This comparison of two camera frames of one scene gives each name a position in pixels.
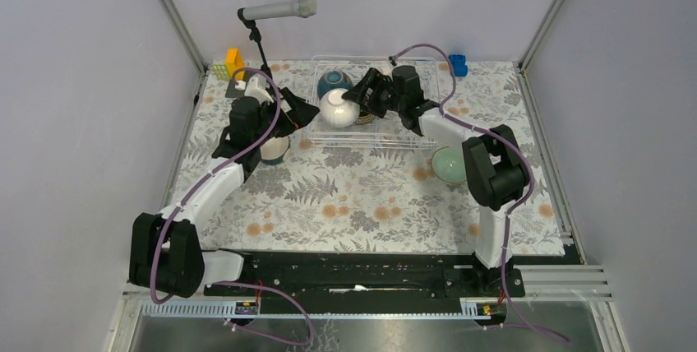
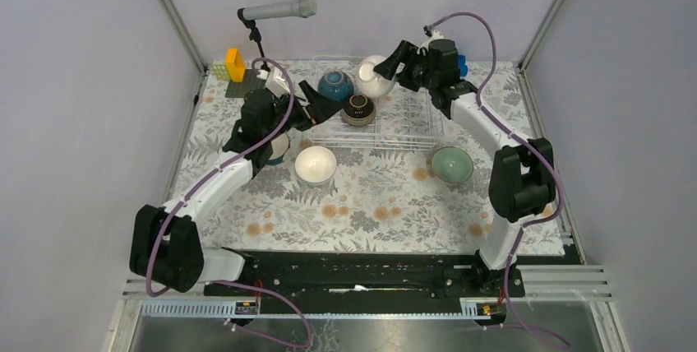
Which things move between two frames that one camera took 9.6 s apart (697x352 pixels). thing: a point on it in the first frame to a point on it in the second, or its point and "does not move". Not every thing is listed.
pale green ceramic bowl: [448, 164] does not move
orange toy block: [233, 61] does not move
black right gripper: [375, 80] to [406, 53]
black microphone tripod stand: [256, 36] does not move
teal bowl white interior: [272, 150] does not move
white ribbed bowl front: [336, 112] to [315, 165]
